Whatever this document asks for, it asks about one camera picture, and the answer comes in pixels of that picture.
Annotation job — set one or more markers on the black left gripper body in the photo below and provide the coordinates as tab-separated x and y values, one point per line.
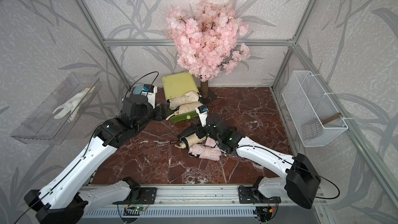
141	121

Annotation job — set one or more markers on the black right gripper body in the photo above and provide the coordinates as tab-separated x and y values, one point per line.
209	132

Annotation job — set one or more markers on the green yellow drawer cabinet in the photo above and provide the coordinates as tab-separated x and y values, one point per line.
182	94

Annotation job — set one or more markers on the beige umbrella with black trim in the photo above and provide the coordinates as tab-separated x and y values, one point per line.
185	142

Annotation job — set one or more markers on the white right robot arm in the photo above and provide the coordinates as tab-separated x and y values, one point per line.
299	180

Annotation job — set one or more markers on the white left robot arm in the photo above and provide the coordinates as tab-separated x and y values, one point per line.
62	201

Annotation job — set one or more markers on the pink umbrella upper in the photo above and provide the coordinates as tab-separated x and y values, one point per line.
211	143

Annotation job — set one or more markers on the pink umbrella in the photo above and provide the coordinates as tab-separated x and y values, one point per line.
204	152
211	143

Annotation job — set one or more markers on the black umbrella left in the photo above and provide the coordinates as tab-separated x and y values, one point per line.
190	131

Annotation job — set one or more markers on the pink umbrella lower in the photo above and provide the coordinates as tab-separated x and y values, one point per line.
204	152

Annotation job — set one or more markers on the white glove on shelf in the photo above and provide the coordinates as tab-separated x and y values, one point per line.
72	106

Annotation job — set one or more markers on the pink cherry blossom tree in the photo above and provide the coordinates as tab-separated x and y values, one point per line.
207	42

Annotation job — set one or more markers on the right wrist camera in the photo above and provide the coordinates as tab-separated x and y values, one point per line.
202	112

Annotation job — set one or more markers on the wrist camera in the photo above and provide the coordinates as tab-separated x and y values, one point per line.
150	92
202	112

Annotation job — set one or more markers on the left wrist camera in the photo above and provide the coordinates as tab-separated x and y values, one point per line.
150	92

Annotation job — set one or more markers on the aluminium front rail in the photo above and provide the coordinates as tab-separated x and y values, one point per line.
180	195

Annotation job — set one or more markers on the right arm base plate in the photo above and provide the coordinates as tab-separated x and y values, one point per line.
250	195

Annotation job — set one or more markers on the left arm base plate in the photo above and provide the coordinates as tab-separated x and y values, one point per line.
145	196

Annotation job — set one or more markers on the clear acrylic wall shelf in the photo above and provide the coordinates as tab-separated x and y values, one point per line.
53	120

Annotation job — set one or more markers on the white wire mesh basket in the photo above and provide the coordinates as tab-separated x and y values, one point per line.
305	99

